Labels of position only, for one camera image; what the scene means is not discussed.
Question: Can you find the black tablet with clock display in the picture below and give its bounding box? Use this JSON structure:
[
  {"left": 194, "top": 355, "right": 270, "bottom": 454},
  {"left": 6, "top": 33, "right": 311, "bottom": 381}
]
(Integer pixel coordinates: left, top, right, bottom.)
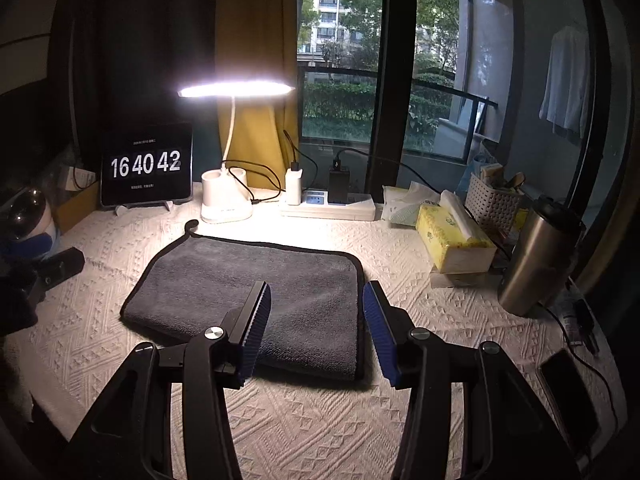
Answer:
[{"left": 99, "top": 121, "right": 195, "bottom": 209}]

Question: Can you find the black lamp cable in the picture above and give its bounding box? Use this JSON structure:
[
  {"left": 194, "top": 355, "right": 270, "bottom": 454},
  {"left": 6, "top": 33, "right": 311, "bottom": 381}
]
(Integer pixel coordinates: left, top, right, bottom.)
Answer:
[{"left": 220, "top": 160, "right": 284, "bottom": 206}]

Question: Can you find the white hanging garment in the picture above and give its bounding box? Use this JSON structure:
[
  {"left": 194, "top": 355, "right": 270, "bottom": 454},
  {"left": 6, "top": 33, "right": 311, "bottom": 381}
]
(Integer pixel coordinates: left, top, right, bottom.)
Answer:
[{"left": 539, "top": 25, "right": 592, "bottom": 139}]

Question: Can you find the black charger cable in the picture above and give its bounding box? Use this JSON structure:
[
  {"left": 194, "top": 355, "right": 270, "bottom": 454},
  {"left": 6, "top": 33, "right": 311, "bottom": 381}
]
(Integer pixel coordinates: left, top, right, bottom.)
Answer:
[
  {"left": 282, "top": 130, "right": 321, "bottom": 174},
  {"left": 335, "top": 147, "right": 451, "bottom": 196}
]

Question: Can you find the dark window frame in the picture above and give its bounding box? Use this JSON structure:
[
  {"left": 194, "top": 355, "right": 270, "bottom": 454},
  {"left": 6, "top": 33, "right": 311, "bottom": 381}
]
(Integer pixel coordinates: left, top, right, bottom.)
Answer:
[{"left": 366, "top": 0, "right": 420, "bottom": 194}]

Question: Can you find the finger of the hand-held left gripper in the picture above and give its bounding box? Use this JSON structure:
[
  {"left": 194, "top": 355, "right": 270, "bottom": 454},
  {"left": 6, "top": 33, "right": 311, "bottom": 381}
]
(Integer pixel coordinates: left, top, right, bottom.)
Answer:
[{"left": 36, "top": 247, "right": 86, "bottom": 292}]

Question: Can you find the stainless steel tumbler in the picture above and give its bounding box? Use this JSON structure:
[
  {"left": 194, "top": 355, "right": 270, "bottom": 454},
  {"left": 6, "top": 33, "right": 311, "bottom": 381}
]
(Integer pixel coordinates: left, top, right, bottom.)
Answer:
[{"left": 497, "top": 197, "right": 587, "bottom": 317}]

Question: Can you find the white textured tablecloth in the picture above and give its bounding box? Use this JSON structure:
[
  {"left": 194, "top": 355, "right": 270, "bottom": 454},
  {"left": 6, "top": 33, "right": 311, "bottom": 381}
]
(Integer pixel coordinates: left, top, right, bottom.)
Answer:
[{"left": 5, "top": 180, "right": 632, "bottom": 480}]

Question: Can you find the white round security camera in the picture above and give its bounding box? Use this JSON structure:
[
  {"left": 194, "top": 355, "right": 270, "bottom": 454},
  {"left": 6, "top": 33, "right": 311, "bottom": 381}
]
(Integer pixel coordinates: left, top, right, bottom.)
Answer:
[{"left": 0, "top": 187, "right": 62, "bottom": 261}]

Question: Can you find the dark curtain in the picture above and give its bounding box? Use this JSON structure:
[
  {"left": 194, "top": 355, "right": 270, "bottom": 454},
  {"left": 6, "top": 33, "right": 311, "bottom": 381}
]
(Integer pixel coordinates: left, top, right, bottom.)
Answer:
[{"left": 50, "top": 0, "right": 221, "bottom": 161}]

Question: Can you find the yellow tissue box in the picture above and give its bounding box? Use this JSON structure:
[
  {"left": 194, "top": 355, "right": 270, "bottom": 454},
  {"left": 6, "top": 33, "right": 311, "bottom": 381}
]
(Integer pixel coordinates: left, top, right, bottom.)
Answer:
[{"left": 416, "top": 190, "right": 499, "bottom": 275}]

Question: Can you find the white tablet stand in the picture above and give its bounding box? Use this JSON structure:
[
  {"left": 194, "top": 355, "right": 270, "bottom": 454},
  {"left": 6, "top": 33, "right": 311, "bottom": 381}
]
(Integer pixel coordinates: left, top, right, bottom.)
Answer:
[{"left": 112, "top": 199, "right": 174, "bottom": 216}]

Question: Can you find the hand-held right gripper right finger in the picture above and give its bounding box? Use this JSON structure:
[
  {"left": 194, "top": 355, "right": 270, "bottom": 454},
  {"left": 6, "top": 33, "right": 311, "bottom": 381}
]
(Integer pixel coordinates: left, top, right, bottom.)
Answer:
[{"left": 362, "top": 280, "right": 581, "bottom": 480}]

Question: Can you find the cardboard box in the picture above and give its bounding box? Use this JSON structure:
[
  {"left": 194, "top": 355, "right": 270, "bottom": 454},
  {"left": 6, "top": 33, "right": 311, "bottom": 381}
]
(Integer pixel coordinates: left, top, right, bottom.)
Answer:
[{"left": 52, "top": 180, "right": 104, "bottom": 234}]

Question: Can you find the yellow curtain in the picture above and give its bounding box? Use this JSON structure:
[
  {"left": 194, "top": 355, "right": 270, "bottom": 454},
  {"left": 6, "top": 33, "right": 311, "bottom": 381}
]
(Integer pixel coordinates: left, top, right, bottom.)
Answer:
[{"left": 215, "top": 0, "right": 302, "bottom": 192}]

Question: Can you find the white plastic basket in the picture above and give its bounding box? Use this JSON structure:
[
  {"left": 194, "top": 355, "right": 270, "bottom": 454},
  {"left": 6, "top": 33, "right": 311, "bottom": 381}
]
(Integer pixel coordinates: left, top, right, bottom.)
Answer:
[{"left": 465, "top": 171, "right": 527, "bottom": 237}]

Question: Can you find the white charger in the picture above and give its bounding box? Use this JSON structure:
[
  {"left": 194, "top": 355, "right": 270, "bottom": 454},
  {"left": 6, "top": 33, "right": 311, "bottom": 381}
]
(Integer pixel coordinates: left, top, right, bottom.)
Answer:
[{"left": 285, "top": 160, "right": 303, "bottom": 206}]

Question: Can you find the soft tissue pack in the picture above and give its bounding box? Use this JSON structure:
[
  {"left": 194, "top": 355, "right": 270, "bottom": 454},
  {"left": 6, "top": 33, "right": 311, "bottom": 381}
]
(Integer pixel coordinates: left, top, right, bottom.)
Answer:
[{"left": 381, "top": 181, "right": 442, "bottom": 228}]

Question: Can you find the white desk lamp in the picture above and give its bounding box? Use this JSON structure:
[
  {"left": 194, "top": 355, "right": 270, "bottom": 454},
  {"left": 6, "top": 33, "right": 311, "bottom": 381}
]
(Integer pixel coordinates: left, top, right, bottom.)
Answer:
[{"left": 177, "top": 77, "right": 296, "bottom": 224}]

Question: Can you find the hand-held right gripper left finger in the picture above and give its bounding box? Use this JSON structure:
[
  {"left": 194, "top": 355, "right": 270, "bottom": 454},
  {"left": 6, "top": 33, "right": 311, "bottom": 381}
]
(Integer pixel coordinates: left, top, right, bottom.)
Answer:
[{"left": 65, "top": 280, "right": 273, "bottom": 480}]

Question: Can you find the black charger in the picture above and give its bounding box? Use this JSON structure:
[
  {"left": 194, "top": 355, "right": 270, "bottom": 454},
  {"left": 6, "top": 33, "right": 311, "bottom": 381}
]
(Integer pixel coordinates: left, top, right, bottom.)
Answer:
[{"left": 328, "top": 162, "right": 351, "bottom": 206}]

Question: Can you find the black smartphone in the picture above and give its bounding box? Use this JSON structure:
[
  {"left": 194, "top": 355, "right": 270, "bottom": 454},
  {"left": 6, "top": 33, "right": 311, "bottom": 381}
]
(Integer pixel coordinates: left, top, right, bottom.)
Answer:
[{"left": 537, "top": 347, "right": 602, "bottom": 457}]

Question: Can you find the black phone cable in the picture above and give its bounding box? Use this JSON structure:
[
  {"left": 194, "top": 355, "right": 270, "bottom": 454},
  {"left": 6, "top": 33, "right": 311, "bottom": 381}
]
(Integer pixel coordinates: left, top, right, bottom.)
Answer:
[{"left": 542, "top": 304, "right": 627, "bottom": 462}]

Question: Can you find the white power strip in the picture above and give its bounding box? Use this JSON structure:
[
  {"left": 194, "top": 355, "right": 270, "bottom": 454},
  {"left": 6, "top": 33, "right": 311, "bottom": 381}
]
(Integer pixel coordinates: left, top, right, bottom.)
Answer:
[{"left": 279, "top": 189, "right": 377, "bottom": 222}]

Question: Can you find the grey towel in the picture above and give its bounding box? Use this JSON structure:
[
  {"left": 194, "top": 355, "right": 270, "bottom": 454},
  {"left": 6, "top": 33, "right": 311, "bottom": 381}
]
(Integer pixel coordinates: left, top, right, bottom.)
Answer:
[{"left": 120, "top": 219, "right": 369, "bottom": 382}]

